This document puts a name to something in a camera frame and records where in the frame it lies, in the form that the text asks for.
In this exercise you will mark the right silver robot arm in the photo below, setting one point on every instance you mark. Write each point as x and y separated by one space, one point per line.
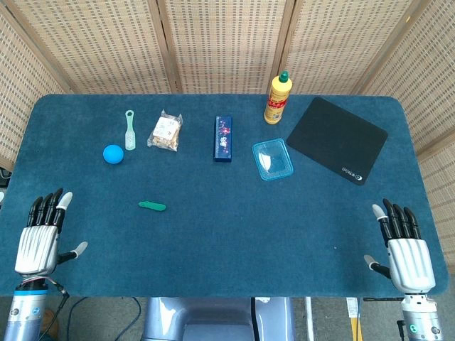
421 316

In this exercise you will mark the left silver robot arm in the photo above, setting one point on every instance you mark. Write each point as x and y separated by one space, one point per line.
25 309

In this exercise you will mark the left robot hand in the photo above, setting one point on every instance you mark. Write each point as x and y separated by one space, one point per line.
37 245

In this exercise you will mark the blue table cloth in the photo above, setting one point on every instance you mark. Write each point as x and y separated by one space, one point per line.
227 227

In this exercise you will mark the black mouse pad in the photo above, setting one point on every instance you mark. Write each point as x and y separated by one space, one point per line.
337 140

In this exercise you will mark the clear blue plastic lid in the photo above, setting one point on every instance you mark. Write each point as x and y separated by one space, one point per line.
272 160

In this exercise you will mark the woven bamboo folding screen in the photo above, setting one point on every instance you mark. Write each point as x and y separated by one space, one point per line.
227 44

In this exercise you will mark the blue ball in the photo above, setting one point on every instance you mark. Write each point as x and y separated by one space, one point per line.
113 154

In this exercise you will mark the yellow bottle with green cap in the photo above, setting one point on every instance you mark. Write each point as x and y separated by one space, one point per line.
277 101

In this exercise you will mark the clear bag of snacks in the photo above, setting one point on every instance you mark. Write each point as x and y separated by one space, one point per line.
165 130

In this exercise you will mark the silver blue robot base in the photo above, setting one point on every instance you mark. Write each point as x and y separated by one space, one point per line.
217 319

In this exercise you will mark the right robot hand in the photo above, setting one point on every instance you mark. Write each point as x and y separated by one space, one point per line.
409 255

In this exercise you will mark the dark blue rectangular box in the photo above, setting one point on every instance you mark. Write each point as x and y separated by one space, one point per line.
223 139

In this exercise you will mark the pale green plastic brush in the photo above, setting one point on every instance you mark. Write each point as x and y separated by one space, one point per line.
130 131

